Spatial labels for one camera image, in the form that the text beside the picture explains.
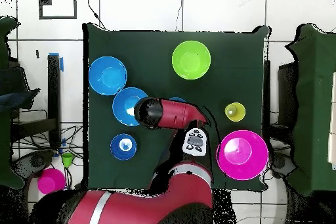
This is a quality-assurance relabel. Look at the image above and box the large blue bowl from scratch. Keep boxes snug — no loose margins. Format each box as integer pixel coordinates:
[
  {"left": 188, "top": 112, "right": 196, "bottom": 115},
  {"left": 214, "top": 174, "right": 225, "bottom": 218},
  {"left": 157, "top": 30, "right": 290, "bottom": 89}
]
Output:
[
  {"left": 112, "top": 87, "right": 149, "bottom": 127},
  {"left": 88, "top": 56, "right": 128, "bottom": 97}
]

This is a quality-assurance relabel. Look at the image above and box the lime green bowl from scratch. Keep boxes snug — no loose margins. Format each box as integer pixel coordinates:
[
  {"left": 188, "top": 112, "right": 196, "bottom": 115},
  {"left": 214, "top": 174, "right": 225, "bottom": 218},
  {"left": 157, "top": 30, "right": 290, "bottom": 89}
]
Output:
[{"left": 171, "top": 40, "right": 211, "bottom": 81}]

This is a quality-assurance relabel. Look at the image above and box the small dark blue bowl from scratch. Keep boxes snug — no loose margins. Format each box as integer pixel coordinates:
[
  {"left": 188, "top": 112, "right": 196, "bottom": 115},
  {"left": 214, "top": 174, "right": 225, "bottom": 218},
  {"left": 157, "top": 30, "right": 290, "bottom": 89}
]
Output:
[{"left": 110, "top": 133, "right": 138, "bottom": 161}]

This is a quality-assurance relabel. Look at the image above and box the dark green table cloth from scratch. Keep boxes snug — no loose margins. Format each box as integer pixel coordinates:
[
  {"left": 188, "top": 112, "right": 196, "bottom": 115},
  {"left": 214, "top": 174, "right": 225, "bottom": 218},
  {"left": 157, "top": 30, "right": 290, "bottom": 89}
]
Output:
[{"left": 82, "top": 22, "right": 271, "bottom": 192}]

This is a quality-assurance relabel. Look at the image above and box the yellow ribbed cup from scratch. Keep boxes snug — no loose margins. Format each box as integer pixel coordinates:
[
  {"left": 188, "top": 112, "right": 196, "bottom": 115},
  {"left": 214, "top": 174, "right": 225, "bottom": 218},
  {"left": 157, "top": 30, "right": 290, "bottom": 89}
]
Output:
[{"left": 224, "top": 102, "right": 247, "bottom": 123}]

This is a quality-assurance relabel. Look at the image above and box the large pink bowl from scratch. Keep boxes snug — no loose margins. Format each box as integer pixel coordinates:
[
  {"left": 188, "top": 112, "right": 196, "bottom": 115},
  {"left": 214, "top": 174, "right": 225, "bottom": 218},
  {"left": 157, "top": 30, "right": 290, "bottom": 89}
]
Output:
[{"left": 217, "top": 129, "right": 269, "bottom": 181}]

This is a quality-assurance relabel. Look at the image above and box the small green cup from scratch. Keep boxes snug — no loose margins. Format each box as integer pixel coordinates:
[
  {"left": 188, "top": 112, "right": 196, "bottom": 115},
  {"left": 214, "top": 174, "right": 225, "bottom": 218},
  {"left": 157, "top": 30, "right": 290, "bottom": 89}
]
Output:
[{"left": 60, "top": 152, "right": 75, "bottom": 168}]

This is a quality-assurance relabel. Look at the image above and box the blue tape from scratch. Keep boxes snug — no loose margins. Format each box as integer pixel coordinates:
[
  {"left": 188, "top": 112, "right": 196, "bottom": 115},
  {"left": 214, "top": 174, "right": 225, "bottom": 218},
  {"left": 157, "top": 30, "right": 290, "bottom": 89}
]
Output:
[{"left": 48, "top": 52, "right": 64, "bottom": 72}]

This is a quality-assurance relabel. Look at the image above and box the black box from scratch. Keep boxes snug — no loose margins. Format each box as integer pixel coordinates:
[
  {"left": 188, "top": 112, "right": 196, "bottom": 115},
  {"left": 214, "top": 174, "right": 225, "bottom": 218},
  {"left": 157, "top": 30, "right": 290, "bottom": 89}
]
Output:
[{"left": 277, "top": 62, "right": 299, "bottom": 127}]

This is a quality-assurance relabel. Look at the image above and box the black equipment base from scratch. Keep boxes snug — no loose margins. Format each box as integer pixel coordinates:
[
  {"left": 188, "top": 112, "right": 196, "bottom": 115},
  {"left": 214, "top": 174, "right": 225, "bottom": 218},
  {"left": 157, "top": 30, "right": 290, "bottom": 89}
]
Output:
[
  {"left": 11, "top": 149, "right": 55, "bottom": 180},
  {"left": 270, "top": 152, "right": 296, "bottom": 179}
]

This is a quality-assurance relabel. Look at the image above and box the pink cup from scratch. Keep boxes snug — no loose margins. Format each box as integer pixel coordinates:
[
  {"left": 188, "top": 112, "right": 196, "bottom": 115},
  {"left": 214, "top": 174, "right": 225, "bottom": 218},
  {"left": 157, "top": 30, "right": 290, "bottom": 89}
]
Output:
[{"left": 37, "top": 168, "right": 66, "bottom": 195}]

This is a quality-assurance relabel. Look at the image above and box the green cloth covered table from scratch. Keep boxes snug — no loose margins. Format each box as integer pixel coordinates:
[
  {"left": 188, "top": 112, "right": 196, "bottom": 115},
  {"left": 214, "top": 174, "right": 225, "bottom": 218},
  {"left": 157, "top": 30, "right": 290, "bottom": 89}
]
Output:
[
  {"left": 0, "top": 15, "right": 26, "bottom": 189},
  {"left": 285, "top": 23, "right": 336, "bottom": 197}
]

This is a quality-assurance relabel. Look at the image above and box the dark blue fabric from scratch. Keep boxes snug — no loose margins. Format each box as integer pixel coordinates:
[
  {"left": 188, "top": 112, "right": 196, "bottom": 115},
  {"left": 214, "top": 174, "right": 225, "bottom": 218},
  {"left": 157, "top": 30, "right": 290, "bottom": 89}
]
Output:
[{"left": 0, "top": 88, "right": 41, "bottom": 112}]

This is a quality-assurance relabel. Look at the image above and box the black post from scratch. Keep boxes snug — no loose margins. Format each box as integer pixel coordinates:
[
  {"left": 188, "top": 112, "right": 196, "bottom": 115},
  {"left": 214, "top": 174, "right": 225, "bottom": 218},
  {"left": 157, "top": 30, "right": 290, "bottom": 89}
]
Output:
[{"left": 262, "top": 60, "right": 272, "bottom": 141}]

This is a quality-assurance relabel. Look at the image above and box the black stand frame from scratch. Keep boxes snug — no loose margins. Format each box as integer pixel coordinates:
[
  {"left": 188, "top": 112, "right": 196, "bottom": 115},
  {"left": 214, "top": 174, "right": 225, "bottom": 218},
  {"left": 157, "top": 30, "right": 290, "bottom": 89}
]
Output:
[{"left": 10, "top": 53, "right": 62, "bottom": 151}]

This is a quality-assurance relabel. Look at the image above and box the black cable tangle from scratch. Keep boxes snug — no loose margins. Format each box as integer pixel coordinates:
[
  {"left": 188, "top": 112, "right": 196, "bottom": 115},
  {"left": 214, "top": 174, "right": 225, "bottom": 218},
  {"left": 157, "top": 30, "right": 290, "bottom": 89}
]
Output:
[{"left": 11, "top": 125, "right": 85, "bottom": 190}]

